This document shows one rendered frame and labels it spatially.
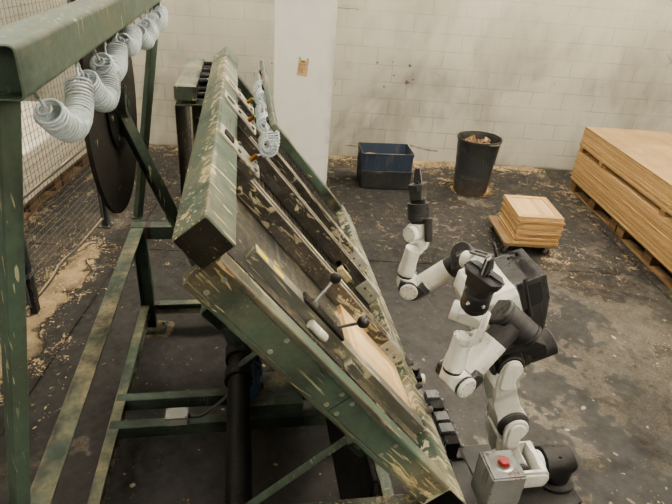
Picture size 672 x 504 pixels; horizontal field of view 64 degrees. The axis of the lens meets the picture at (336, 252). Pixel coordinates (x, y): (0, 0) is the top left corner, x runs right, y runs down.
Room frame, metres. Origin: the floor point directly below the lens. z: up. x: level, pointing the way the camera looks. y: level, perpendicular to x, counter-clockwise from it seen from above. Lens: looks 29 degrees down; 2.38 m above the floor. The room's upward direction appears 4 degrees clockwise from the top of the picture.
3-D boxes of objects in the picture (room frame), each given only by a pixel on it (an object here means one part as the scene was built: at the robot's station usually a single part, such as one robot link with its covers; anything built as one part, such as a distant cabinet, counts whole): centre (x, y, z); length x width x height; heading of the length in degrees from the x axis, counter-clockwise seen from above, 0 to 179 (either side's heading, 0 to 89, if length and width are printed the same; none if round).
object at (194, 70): (2.81, 0.78, 1.38); 0.70 x 0.15 x 0.85; 11
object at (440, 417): (1.67, -0.46, 0.69); 0.50 x 0.14 x 0.24; 11
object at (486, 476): (1.26, -0.61, 0.84); 0.12 x 0.12 x 0.18; 11
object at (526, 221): (4.79, -1.78, 0.20); 0.61 x 0.53 x 0.40; 3
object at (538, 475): (1.82, -0.96, 0.28); 0.21 x 0.20 x 0.13; 101
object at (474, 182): (6.07, -1.53, 0.33); 0.52 x 0.51 x 0.65; 3
